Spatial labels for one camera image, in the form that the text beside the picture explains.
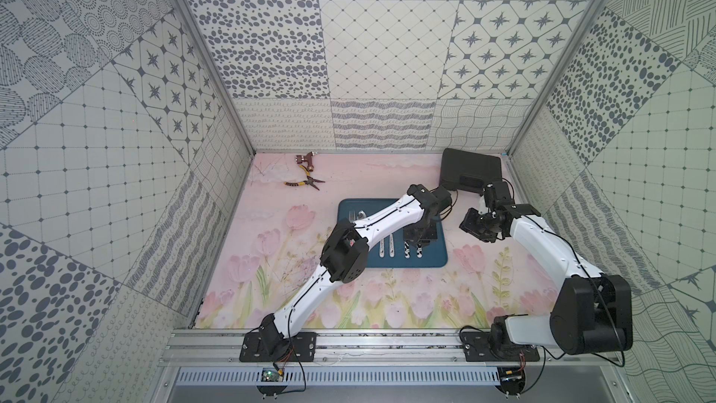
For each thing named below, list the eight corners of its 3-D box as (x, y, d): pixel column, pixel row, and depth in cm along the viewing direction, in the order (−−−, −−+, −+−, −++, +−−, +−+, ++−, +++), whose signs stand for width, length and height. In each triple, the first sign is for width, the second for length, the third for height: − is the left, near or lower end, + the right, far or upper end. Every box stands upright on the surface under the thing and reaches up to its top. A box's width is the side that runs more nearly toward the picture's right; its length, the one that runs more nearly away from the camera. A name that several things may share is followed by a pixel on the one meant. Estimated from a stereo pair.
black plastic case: (439, 187, 109) (441, 181, 106) (442, 152, 122) (443, 146, 119) (501, 198, 106) (505, 192, 103) (497, 161, 118) (500, 154, 115)
